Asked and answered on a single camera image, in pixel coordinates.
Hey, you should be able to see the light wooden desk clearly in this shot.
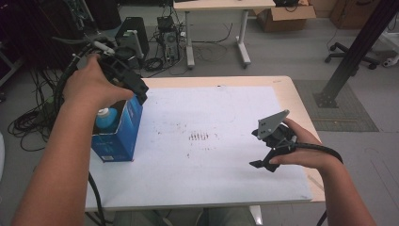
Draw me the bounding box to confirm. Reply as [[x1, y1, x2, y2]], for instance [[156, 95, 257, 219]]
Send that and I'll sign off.
[[172, 0, 277, 70]]

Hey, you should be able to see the open computer tower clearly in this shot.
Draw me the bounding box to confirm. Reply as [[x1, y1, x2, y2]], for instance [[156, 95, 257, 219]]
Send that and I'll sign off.
[[160, 27, 181, 63]]

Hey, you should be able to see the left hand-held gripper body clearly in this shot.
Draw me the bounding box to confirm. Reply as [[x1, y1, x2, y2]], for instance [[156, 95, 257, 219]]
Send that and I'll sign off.
[[93, 29, 146, 89]]

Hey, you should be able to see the black computer case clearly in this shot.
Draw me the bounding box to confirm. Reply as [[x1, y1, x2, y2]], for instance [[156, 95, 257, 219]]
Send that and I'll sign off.
[[114, 16, 151, 60]]

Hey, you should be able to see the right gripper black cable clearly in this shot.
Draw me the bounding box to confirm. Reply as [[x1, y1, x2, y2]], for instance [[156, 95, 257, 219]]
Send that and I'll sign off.
[[293, 141, 344, 165]]

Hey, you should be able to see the black metal stand post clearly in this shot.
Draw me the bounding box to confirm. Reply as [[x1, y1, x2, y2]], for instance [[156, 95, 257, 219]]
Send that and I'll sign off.
[[313, 0, 399, 109]]

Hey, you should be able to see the black chair base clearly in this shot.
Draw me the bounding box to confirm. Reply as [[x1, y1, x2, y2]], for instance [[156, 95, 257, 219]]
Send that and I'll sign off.
[[324, 41, 381, 71]]

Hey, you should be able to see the grey floor mat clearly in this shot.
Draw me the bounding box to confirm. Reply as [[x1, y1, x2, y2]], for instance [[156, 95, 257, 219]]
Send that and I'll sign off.
[[293, 78, 380, 133]]

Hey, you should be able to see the open brown cardboard box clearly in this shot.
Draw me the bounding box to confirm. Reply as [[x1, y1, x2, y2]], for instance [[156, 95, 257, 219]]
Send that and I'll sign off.
[[252, 3, 317, 34]]

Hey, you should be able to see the person's right hand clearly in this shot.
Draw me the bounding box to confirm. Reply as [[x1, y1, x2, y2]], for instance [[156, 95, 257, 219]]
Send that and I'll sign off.
[[268, 118, 343, 172]]

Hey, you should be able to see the blue bottle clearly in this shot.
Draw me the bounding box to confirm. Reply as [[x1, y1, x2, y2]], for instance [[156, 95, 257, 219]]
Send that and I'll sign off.
[[95, 107, 120, 132]]

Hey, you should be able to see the bundle of black floor cables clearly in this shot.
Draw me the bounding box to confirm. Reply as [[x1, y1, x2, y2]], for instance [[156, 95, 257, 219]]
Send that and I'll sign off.
[[7, 67, 62, 153]]

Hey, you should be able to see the blue cardboard box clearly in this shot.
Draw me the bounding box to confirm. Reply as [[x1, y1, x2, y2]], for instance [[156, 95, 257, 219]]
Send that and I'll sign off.
[[90, 94, 145, 164]]

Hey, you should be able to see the person's left hand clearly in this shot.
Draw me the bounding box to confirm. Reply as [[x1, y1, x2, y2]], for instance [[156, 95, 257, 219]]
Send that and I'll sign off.
[[62, 53, 135, 111]]

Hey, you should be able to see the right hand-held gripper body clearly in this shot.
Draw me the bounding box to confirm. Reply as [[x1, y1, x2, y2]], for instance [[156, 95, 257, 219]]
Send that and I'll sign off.
[[250, 109, 298, 155]]

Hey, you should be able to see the white table mat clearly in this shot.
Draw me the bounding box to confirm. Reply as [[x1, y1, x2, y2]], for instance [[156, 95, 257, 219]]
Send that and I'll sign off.
[[85, 86, 313, 211]]

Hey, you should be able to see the brown cabinet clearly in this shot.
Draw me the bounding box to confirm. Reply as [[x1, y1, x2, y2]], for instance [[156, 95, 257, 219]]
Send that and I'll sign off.
[[328, 0, 383, 31]]

